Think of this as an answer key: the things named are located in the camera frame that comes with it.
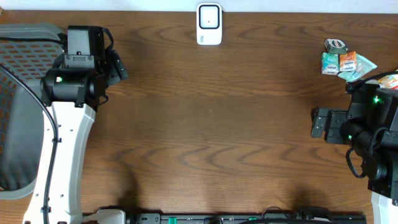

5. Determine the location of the grey plastic shopping basket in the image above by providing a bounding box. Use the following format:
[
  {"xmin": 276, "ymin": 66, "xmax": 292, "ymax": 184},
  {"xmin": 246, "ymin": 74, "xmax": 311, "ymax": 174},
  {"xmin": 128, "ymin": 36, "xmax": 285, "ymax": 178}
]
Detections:
[{"xmin": 1, "ymin": 24, "xmax": 63, "ymax": 200}]

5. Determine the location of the cream snack bag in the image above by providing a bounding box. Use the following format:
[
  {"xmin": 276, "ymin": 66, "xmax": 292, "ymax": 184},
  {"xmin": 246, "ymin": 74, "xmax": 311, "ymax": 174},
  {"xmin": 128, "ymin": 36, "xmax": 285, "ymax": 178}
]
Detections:
[{"xmin": 377, "ymin": 74, "xmax": 398, "ymax": 90}]

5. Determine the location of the white barcode scanner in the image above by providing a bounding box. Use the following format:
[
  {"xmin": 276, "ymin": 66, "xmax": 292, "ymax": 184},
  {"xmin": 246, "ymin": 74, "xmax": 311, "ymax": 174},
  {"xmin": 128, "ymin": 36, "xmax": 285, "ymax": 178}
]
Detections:
[{"xmin": 197, "ymin": 3, "xmax": 223, "ymax": 45}]

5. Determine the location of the teal small snack packet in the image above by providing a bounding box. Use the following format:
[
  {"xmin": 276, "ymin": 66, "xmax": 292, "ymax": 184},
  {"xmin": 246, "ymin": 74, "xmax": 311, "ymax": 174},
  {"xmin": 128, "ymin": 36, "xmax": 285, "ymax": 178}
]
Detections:
[{"xmin": 338, "ymin": 54, "xmax": 377, "ymax": 82}]

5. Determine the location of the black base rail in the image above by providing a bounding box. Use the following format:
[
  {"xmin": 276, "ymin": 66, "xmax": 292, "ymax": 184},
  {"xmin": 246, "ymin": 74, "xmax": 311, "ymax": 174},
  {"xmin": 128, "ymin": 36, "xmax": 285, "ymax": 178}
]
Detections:
[{"xmin": 83, "ymin": 207, "xmax": 368, "ymax": 224}]

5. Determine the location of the teal gum box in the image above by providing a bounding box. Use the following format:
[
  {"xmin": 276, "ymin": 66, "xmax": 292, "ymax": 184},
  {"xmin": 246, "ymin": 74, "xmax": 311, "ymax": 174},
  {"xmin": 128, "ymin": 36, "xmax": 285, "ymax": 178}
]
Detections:
[{"xmin": 321, "ymin": 52, "xmax": 340, "ymax": 75}]

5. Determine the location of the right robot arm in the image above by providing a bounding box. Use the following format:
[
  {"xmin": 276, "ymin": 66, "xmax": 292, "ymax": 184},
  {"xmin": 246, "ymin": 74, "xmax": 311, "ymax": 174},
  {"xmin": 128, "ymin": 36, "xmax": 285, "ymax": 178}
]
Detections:
[{"xmin": 311, "ymin": 82, "xmax": 397, "ymax": 223}]

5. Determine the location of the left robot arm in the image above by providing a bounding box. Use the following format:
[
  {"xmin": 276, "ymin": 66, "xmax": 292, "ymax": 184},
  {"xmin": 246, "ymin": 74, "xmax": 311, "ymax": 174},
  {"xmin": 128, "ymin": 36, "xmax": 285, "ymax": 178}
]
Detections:
[{"xmin": 23, "ymin": 26, "xmax": 128, "ymax": 224}]

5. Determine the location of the orange snack packet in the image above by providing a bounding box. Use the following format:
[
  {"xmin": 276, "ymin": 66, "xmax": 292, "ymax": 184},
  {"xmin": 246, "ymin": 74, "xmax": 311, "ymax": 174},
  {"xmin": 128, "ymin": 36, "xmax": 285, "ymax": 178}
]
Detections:
[{"xmin": 339, "ymin": 52, "xmax": 357, "ymax": 72}]

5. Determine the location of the round black white container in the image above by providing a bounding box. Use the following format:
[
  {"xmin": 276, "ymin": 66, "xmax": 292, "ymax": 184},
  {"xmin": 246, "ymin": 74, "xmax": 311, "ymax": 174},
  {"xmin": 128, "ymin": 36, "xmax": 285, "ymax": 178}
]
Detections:
[{"xmin": 324, "ymin": 39, "xmax": 348, "ymax": 54}]

